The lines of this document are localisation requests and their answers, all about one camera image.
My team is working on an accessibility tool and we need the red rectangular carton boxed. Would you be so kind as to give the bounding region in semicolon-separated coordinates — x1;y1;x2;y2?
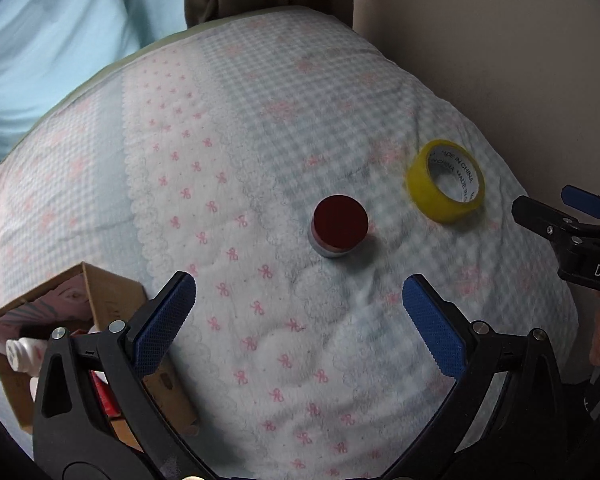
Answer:
91;370;122;419

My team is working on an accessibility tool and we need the white pill bottle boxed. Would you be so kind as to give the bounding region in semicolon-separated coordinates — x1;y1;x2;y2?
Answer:
5;337;47;377

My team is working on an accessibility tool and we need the yellow tape roll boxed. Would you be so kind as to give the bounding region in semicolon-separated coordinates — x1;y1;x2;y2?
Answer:
405;140;486;224

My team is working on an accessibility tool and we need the open cardboard box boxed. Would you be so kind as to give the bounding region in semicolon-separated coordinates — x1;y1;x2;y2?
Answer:
0;263;199;455

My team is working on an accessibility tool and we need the red lid small jar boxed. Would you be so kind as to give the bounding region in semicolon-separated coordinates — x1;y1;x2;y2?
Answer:
308;194;370;259

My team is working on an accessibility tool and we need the checkered floral bed sheet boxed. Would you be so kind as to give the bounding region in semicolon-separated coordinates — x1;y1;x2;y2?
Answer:
0;10;578;479

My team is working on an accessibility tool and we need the light blue hanging cloth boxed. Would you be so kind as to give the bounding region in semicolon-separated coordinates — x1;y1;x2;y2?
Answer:
0;0;186;162

